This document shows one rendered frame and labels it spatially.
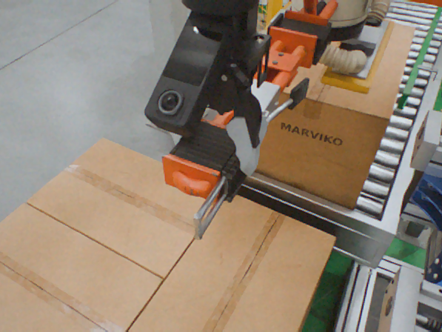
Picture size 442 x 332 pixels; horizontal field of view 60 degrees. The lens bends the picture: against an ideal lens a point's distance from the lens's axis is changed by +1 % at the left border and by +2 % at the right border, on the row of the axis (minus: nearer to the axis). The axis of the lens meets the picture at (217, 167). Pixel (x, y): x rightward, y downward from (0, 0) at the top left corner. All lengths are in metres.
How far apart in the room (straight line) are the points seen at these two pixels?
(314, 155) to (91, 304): 0.80
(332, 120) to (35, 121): 2.10
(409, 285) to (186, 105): 0.52
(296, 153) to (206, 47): 0.94
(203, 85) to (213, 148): 0.13
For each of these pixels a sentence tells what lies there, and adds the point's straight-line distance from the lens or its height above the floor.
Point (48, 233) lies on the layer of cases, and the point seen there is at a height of 0.54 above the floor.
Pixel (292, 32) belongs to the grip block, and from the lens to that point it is 0.70.
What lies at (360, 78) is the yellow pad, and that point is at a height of 1.14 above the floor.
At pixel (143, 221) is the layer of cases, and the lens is 1.31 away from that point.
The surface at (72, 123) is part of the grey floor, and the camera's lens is 2.70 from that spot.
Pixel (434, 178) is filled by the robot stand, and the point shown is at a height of 0.90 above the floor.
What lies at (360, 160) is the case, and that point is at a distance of 1.22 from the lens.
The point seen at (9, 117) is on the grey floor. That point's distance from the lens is 2.93.
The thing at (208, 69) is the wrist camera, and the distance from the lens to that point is 0.34.
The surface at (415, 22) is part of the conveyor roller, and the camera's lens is 2.80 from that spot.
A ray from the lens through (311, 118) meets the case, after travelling 1.16.
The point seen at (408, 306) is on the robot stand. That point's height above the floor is 0.99.
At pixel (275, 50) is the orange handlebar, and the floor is 1.26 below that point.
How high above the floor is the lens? 1.58
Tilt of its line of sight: 45 degrees down
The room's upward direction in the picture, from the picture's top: straight up
